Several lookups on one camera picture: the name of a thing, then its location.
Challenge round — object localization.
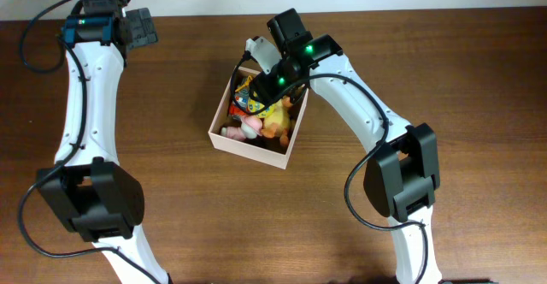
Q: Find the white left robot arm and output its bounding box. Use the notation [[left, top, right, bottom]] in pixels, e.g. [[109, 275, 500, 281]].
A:
[[33, 0, 172, 283]]

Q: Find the yellow plush duck toy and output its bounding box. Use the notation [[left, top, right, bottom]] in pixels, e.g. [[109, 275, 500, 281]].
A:
[[261, 96, 295, 147]]

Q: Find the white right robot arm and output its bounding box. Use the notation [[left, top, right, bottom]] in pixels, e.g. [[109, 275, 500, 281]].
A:
[[244, 9, 442, 283]]

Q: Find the red grey toy truck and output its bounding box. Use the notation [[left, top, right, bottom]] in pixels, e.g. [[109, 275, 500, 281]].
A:
[[228, 75, 254, 120]]

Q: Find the pink white toy duck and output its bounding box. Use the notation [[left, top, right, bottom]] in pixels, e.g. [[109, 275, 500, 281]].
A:
[[221, 115, 262, 141]]

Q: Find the yellow ball with blue letters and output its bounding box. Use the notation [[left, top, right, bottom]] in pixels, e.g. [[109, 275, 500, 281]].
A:
[[247, 98, 276, 119]]

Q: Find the pink cardboard box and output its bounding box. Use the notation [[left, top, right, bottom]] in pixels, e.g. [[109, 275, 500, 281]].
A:
[[208, 79, 309, 169]]

